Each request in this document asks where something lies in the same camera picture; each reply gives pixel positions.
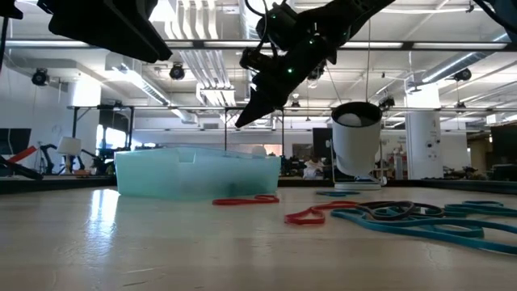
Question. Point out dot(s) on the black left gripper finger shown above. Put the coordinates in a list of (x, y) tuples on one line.
[(121, 36)]

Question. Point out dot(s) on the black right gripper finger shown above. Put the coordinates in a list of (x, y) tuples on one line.
[(268, 108), (250, 115)]

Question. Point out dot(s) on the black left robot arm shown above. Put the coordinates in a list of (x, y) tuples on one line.
[(10, 8)]

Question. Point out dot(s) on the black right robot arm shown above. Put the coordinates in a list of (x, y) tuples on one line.
[(355, 12)]

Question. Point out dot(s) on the red rubber band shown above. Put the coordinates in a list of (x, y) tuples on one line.
[(299, 220), (242, 201)]

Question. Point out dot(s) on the translucent green plastic bin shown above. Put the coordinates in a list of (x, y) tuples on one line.
[(182, 178)]

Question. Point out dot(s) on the blue rubber band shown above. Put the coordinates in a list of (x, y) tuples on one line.
[(335, 194), (444, 233), (476, 209)]

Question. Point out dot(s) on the dark grey rubber band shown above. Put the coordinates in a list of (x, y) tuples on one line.
[(408, 209)]

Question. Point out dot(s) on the black ceiling spotlight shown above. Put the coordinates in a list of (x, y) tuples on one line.
[(177, 72), (40, 77), (462, 75), (387, 103), (321, 72)]

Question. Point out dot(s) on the black monitor screen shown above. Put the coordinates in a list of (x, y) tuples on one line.
[(321, 141), (505, 149), (14, 139)]

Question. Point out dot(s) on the person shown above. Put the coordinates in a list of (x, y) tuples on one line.
[(314, 167)]

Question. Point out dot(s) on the black metal rack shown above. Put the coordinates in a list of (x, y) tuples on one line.
[(130, 129)]

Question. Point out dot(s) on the white shade table lamp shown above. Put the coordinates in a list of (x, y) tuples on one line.
[(68, 145)]

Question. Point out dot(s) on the black overhead crossbeam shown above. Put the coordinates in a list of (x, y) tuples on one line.
[(404, 45)]

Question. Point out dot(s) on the red tag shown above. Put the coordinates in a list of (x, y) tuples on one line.
[(22, 154)]

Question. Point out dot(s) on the white round column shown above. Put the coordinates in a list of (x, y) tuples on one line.
[(423, 137)]

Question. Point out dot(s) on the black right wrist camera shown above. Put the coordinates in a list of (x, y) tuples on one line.
[(258, 60)]

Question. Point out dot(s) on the black metal table frame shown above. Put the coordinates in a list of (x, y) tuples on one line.
[(60, 184)]

